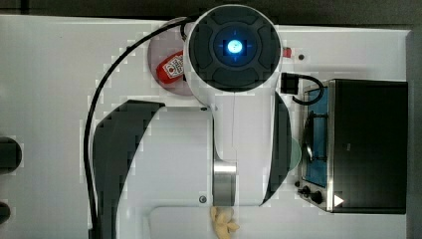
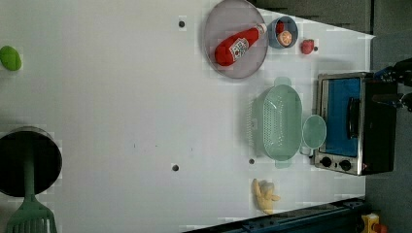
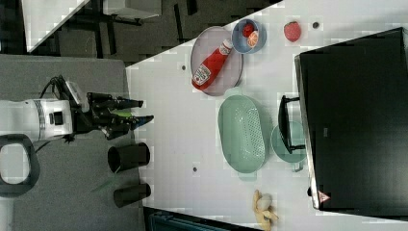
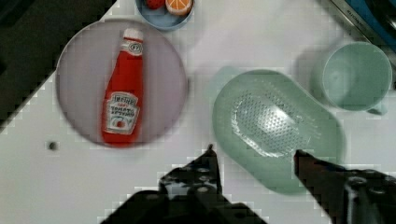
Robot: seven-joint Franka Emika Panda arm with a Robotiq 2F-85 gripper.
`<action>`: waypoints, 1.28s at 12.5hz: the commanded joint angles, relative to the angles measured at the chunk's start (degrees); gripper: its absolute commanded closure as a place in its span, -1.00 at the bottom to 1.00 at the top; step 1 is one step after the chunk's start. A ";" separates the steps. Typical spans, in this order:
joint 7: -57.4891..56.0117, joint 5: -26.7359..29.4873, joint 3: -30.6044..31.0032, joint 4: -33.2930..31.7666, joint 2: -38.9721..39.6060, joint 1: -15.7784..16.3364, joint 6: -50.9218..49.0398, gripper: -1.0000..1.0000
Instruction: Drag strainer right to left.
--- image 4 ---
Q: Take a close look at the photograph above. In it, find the orange slice toy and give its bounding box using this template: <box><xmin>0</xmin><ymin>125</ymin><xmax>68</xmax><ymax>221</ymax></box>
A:
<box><xmin>165</xmin><ymin>0</ymin><xmax>193</xmax><ymax>16</ymax></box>

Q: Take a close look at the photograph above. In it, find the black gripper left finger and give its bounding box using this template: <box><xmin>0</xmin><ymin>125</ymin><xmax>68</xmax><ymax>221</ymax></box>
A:
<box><xmin>159</xmin><ymin>144</ymin><xmax>222</xmax><ymax>200</ymax></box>

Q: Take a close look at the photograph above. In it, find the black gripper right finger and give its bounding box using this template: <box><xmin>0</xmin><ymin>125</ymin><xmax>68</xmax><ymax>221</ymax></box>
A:
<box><xmin>293</xmin><ymin>149</ymin><xmax>396</xmax><ymax>224</ymax></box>

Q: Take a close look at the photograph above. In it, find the red ketchup bottle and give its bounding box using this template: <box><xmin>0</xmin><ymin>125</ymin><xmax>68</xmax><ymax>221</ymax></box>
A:
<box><xmin>101</xmin><ymin>28</ymin><xmax>144</xmax><ymax>147</ymax></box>

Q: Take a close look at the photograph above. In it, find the green plastic strainer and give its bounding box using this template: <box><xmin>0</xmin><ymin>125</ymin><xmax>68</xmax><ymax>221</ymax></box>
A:
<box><xmin>212</xmin><ymin>70</ymin><xmax>345</xmax><ymax>194</ymax></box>

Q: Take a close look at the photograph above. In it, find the blue small bowl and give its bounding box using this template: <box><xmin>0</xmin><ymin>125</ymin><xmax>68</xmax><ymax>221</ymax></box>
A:
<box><xmin>135</xmin><ymin>0</ymin><xmax>193</xmax><ymax>32</ymax></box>

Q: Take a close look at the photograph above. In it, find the red toy strawberry in bowl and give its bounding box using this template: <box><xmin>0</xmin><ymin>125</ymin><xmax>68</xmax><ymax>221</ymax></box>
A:
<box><xmin>146</xmin><ymin>0</ymin><xmax>165</xmax><ymax>9</ymax></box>

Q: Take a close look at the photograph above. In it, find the grey round plate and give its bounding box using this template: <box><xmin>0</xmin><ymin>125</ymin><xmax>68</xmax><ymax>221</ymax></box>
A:
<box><xmin>56</xmin><ymin>19</ymin><xmax>188</xmax><ymax>147</ymax></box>

